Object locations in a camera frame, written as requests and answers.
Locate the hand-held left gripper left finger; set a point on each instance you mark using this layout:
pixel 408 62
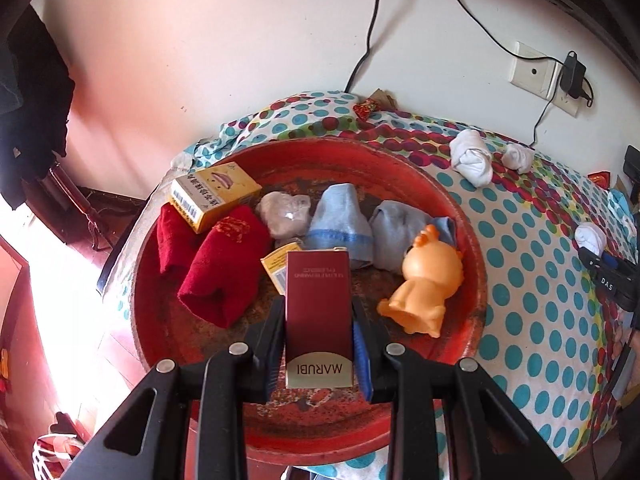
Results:
pixel 272 350

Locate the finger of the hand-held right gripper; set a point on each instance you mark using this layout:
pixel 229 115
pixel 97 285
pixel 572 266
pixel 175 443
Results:
pixel 607 261

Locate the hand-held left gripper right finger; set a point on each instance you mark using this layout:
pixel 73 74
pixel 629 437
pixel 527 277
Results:
pixel 361 360

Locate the white sock bundle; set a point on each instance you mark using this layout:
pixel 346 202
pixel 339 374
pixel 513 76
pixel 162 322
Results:
pixel 590 237

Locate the dark red box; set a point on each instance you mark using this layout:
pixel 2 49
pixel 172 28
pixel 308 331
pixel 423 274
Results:
pixel 317 320

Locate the red round metal tray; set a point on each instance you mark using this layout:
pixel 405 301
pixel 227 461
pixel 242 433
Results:
pixel 200 350

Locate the small yellow box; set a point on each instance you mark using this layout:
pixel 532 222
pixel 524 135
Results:
pixel 274 267

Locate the red sock with gold print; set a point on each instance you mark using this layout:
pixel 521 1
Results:
pixel 220 270

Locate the orange toy figure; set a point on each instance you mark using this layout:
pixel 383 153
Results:
pixel 425 285

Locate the pale blue sock with stripe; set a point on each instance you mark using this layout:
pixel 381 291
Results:
pixel 337 220

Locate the plain red sock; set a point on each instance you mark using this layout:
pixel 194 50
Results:
pixel 172 245

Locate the large yellow box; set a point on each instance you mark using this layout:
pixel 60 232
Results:
pixel 210 200

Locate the blue cloth item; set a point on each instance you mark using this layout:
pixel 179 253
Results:
pixel 622 202

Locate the red orange packet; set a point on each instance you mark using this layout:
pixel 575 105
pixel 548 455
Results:
pixel 600 179

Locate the polka dot sheet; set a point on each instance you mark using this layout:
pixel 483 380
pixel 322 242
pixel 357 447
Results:
pixel 525 285

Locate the small white sock roll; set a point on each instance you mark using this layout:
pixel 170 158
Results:
pixel 517 157

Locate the large white sock roll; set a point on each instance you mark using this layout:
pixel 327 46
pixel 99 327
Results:
pixel 472 157

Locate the black power adapter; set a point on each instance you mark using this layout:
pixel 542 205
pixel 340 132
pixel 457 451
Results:
pixel 572 77

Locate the white underlay cloth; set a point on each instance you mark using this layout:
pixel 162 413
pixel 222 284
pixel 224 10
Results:
pixel 181 161

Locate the patterned bag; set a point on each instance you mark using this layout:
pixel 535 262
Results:
pixel 55 445

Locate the red candy wrapper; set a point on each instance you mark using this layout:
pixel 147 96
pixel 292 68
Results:
pixel 365 109

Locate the dark wooden chair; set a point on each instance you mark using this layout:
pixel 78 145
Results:
pixel 75 195

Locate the brown cardboard piece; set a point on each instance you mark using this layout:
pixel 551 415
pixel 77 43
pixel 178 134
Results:
pixel 382 97

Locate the dark hanging clothes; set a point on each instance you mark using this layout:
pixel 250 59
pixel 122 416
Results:
pixel 30 100

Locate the white wall socket plate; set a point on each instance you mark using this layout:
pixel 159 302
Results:
pixel 565 105
pixel 532 72

